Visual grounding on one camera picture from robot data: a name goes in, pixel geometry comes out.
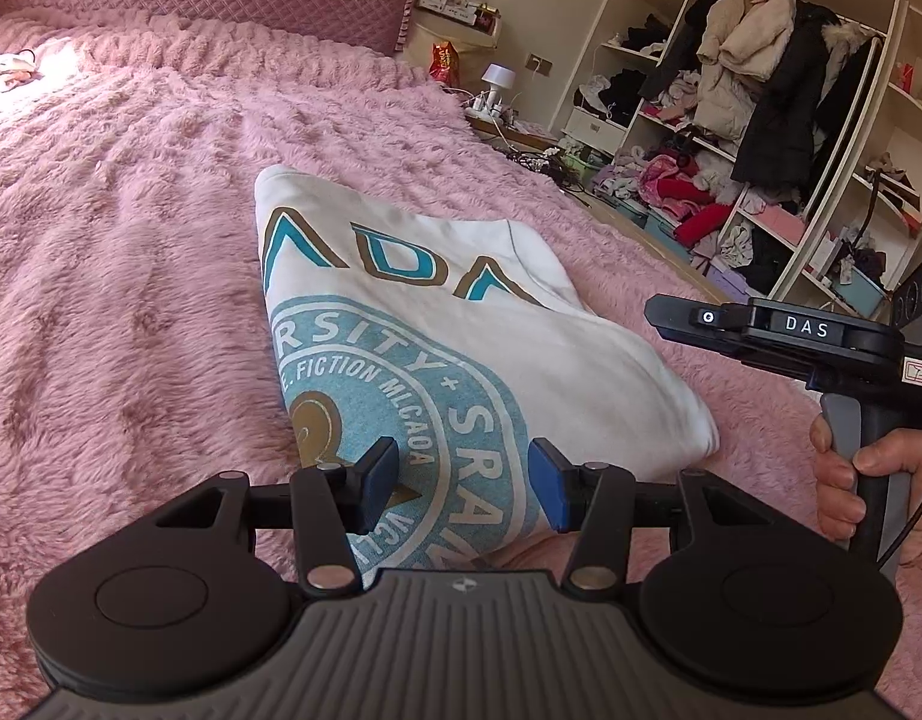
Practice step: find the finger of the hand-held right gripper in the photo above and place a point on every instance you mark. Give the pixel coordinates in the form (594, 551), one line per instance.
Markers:
(693, 319)

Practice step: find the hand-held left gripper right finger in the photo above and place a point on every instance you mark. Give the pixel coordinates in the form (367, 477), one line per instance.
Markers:
(548, 481)

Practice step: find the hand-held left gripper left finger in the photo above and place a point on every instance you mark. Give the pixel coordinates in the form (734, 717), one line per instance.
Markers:
(372, 481)

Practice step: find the white printed sweatshirt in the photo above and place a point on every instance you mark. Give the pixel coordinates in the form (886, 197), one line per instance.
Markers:
(401, 315)

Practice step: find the pile of pink clothes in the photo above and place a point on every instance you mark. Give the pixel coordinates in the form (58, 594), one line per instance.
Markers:
(671, 187)

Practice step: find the person's right hand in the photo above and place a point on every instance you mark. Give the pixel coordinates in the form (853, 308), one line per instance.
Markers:
(832, 480)

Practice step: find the white open wardrobe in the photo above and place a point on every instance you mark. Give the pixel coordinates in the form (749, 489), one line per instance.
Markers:
(820, 165)

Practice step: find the white storage box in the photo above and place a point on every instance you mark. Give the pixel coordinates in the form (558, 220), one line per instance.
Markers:
(594, 127)

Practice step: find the black hanging coat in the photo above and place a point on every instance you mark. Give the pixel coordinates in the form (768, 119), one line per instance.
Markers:
(790, 105)

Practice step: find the wooden bedside table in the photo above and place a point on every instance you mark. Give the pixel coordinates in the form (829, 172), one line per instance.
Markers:
(528, 139)

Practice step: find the beige hanging coat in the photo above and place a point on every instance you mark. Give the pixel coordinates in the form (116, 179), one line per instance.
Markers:
(742, 52)

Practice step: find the white power strip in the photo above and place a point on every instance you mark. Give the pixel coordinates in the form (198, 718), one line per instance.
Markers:
(491, 111)

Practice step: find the white table lamp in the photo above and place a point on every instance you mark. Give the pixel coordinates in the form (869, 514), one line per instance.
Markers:
(497, 81)

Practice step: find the pink fluffy blanket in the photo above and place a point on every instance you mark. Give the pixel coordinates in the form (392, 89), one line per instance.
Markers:
(131, 277)

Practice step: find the red snack bag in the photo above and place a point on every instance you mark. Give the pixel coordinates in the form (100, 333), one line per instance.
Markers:
(446, 61)

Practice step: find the small pink hair accessory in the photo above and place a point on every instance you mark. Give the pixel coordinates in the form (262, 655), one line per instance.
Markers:
(11, 69)

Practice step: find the wall socket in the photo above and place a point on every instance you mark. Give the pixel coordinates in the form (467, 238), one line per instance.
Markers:
(539, 65)

